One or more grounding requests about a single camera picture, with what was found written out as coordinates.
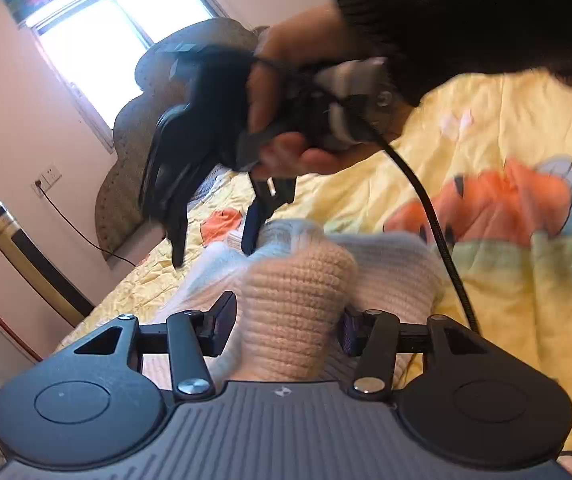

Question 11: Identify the grey padded headboard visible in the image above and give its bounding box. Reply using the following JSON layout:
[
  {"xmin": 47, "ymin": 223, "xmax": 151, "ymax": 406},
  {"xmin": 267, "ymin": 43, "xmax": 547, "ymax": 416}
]
[{"xmin": 94, "ymin": 17, "xmax": 271, "ymax": 264}]

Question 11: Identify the thin black wall cable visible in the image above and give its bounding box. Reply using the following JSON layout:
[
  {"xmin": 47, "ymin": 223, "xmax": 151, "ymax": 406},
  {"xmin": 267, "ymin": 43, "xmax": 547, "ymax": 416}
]
[{"xmin": 41, "ymin": 187, "xmax": 138, "ymax": 267}]

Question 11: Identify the thick black gripper cable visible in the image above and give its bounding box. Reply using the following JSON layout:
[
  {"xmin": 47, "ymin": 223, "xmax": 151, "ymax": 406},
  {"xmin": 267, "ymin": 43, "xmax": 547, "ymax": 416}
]
[{"xmin": 366, "ymin": 124, "xmax": 482, "ymax": 335}]

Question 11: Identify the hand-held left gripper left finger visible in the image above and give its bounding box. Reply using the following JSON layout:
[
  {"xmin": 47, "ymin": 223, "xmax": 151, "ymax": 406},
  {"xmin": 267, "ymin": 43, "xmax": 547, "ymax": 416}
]
[{"xmin": 72, "ymin": 290, "xmax": 238, "ymax": 402}]

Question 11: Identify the white wall socket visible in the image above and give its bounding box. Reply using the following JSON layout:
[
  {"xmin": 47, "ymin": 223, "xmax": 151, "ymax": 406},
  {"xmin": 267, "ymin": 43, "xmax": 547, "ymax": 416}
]
[{"xmin": 31, "ymin": 162, "xmax": 63, "ymax": 197}]

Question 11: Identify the black and cream upright panel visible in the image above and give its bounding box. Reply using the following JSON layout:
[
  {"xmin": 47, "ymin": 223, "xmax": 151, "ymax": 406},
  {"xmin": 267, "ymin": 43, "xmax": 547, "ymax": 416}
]
[{"xmin": 0, "ymin": 198, "xmax": 96, "ymax": 329}]

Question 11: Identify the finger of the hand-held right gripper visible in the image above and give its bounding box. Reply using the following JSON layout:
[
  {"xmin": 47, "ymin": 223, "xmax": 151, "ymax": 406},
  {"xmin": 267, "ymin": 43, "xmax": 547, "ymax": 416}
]
[
  {"xmin": 240, "ymin": 175, "xmax": 295, "ymax": 256},
  {"xmin": 163, "ymin": 204, "xmax": 189, "ymax": 269}
]

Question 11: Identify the window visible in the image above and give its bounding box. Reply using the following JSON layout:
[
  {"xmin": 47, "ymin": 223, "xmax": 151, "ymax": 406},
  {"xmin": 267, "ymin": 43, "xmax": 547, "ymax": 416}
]
[{"xmin": 25, "ymin": 0, "xmax": 227, "ymax": 132}]

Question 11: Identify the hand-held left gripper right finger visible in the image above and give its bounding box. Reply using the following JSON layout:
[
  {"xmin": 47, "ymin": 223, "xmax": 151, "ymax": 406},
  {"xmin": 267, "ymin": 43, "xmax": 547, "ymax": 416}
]
[{"xmin": 338, "ymin": 307, "xmax": 492, "ymax": 404}]

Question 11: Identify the white patterned cloth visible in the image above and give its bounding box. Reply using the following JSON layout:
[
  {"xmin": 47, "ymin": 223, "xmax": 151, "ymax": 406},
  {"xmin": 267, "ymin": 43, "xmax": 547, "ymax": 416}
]
[{"xmin": 193, "ymin": 170, "xmax": 247, "ymax": 206}]

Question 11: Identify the white knitted sweater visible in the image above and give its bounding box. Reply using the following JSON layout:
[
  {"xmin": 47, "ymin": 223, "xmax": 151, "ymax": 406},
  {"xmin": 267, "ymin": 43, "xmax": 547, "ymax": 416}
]
[{"xmin": 141, "ymin": 219, "xmax": 447, "ymax": 392}]

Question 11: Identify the person's right forearm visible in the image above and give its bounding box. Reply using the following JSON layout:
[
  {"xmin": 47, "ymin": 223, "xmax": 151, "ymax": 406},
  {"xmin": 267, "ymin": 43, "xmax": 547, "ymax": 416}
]
[{"xmin": 333, "ymin": 0, "xmax": 572, "ymax": 107}]

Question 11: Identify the yellow carrot print blanket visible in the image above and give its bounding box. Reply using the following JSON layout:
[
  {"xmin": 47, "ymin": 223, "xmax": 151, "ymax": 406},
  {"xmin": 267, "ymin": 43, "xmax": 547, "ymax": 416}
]
[{"xmin": 56, "ymin": 72, "xmax": 572, "ymax": 467}]

